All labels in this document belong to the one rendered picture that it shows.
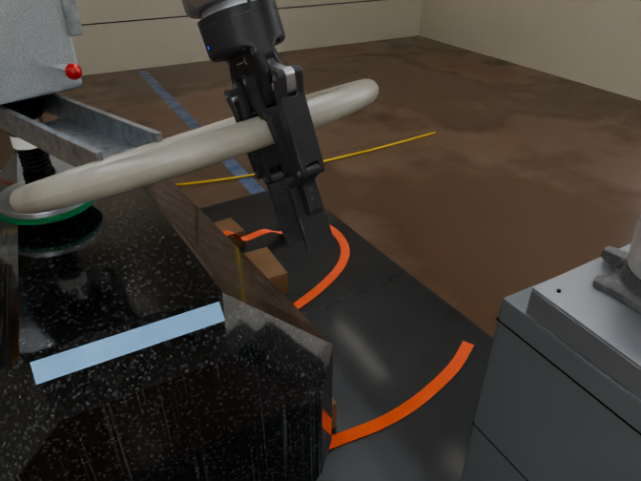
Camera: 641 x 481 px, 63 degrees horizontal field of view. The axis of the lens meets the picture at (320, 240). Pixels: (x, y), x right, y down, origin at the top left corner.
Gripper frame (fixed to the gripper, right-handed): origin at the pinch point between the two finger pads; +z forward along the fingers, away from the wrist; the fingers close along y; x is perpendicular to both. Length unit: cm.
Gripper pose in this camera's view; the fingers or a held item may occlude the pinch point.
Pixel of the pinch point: (300, 214)
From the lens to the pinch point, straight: 54.5
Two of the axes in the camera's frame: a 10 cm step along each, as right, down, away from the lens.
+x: -8.2, 3.8, -4.2
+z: 2.8, 9.2, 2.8
